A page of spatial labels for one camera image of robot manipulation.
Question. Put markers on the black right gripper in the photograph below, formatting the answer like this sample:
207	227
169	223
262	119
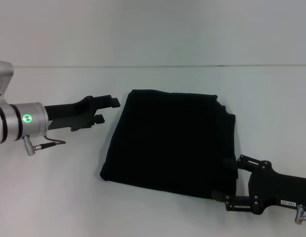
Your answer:
274	187

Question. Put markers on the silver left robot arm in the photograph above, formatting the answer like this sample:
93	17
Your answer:
14	118

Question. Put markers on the black shirt with FREE print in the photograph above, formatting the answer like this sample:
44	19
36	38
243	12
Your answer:
172	143

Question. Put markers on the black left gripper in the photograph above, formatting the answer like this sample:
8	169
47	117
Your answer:
69	114

